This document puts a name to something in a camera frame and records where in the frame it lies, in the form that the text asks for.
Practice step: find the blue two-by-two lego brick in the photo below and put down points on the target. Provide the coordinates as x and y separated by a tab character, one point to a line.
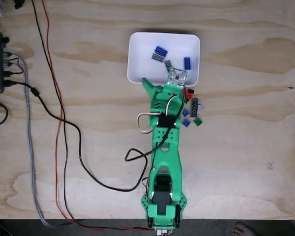
185	112
186	122

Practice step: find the grey two-by-four lego brick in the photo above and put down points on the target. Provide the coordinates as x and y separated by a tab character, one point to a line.
194	107
168	66
157	58

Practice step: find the blue two-by-four lego brick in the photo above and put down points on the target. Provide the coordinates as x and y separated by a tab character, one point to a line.
187	63
160	50

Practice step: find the green two-by-two lego brick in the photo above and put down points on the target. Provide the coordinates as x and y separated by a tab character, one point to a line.
198	121

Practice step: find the white plastic bin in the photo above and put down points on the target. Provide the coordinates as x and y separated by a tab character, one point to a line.
142	61

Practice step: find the red lego brick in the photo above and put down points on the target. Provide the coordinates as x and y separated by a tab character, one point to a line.
188	93

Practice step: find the black lego brick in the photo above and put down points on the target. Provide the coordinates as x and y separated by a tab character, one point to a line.
193	91

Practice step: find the black round knob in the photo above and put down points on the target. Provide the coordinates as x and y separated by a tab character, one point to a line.
5	39

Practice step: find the small black object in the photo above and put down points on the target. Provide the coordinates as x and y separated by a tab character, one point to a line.
19	3

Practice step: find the person's foot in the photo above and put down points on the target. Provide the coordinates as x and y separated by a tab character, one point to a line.
243	231

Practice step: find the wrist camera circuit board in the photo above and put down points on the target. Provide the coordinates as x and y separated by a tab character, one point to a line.
177	78

